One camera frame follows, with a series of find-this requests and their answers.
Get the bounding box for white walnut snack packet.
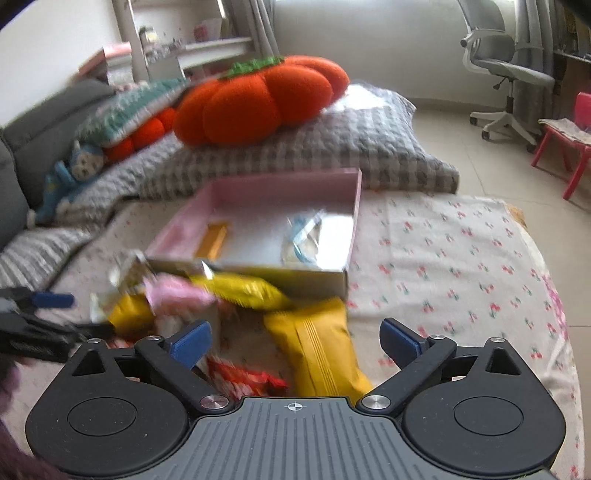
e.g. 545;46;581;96
155;306;236;368

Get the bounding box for pink cardboard box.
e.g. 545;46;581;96
146;168;362;300

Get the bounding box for small orange plush cushion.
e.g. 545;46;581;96
103;107;176;164

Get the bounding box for white bookshelf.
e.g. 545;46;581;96
112;1;254;81

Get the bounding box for white office chair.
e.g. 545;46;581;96
459;1;555;152

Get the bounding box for grey checkered quilted pillow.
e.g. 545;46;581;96
139;82;460;199

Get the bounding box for orange pumpkin plush cushion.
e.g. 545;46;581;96
172;55;349;147

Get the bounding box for grey checkered blanket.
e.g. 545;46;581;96
1;134;181;289

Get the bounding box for grey curtain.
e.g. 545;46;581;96
223;0;280;58

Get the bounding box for cherry print cloth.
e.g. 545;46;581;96
6;191;590;479

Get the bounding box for small yellow snack bag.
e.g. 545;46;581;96
189;272;291;311

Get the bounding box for pink plastic kids chair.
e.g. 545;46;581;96
531;92;591;200

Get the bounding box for dark grey sofa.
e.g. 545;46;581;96
1;79;115;246

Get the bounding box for pink snack packet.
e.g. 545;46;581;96
143;273;216;320

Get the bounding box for blue monkey plush toy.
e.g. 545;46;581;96
27;140;106;229

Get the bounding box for large yellow snack bag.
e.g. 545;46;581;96
107;294;155;342

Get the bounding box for gold bar snack wrapper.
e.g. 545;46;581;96
193;221;229;261

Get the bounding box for red snack packet right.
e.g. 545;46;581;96
206;356;288;400

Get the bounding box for green snowflake pillow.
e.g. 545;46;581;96
75;78;189;147

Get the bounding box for stack of books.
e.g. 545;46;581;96
78;42;134;86

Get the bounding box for wooden desk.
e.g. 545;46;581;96
552;50;590;119

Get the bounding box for clear blue label packet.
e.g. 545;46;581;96
280;209;327;268

